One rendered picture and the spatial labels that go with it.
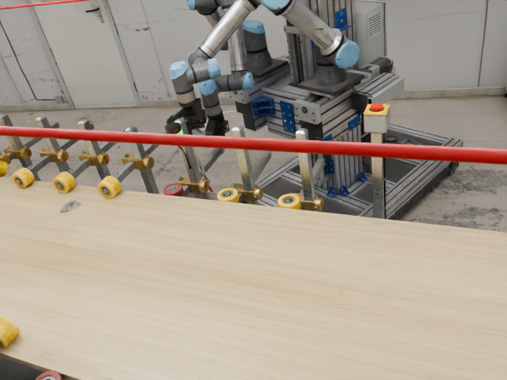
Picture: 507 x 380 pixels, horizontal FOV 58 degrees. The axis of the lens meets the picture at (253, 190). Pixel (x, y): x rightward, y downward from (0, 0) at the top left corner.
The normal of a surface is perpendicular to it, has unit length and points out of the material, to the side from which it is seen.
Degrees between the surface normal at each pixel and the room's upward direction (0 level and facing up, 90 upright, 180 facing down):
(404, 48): 90
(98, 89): 91
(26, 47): 90
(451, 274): 0
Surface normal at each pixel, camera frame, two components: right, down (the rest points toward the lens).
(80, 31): -0.29, 0.58
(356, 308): -0.17, -0.81
